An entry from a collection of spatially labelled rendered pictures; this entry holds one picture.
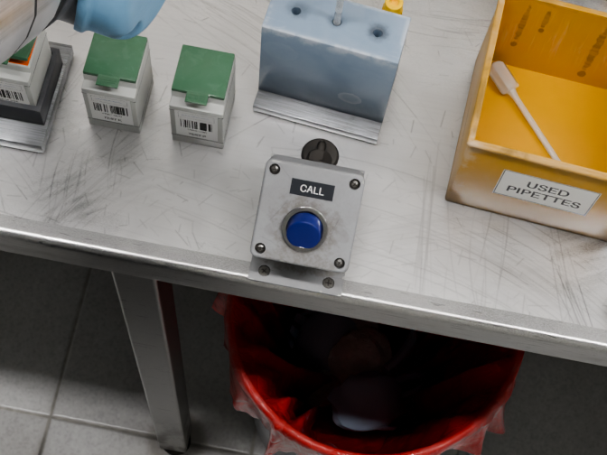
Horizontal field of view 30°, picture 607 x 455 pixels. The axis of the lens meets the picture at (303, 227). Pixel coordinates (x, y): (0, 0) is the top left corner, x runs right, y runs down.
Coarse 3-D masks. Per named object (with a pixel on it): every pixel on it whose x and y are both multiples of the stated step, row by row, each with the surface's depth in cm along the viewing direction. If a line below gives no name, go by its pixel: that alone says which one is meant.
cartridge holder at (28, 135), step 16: (64, 48) 88; (64, 64) 87; (48, 80) 84; (64, 80) 88; (48, 96) 85; (0, 112) 85; (16, 112) 84; (32, 112) 84; (48, 112) 86; (0, 128) 85; (16, 128) 85; (32, 128) 85; (48, 128) 86; (0, 144) 86; (16, 144) 85; (32, 144) 85
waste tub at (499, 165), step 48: (528, 0) 82; (528, 48) 88; (576, 48) 86; (480, 96) 79; (528, 96) 90; (576, 96) 90; (480, 144) 77; (528, 144) 88; (576, 144) 88; (480, 192) 84; (528, 192) 82; (576, 192) 80
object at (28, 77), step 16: (48, 48) 84; (16, 64) 80; (32, 64) 81; (48, 64) 85; (0, 80) 81; (16, 80) 80; (32, 80) 81; (0, 96) 83; (16, 96) 83; (32, 96) 82
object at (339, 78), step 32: (288, 0) 81; (320, 0) 81; (288, 32) 80; (320, 32) 80; (352, 32) 80; (384, 32) 80; (288, 64) 84; (320, 64) 82; (352, 64) 81; (384, 64) 80; (256, 96) 88; (288, 96) 88; (320, 96) 86; (352, 96) 85; (384, 96) 84; (320, 128) 88; (352, 128) 87
